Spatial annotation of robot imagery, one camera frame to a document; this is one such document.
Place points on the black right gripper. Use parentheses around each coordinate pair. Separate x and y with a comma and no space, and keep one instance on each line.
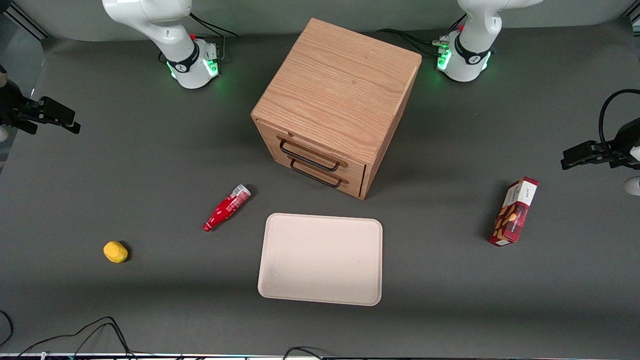
(15,109)

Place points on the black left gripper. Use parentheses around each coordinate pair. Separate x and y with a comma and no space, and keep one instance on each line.
(621,148)

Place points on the red coke bottle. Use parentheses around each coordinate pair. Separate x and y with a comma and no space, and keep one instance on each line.
(227,207)

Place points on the beige plastic tray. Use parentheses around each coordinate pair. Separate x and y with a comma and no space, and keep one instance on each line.
(320,260)

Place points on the red cookie box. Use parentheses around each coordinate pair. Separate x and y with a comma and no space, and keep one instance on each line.
(515,212)

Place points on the yellow lemon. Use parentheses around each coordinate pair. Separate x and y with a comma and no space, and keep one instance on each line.
(115,252)

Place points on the wooden drawer cabinet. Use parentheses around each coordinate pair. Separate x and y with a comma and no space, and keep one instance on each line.
(340,90)

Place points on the aluminium frame rail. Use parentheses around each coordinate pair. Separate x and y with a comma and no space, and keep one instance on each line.
(25,20)

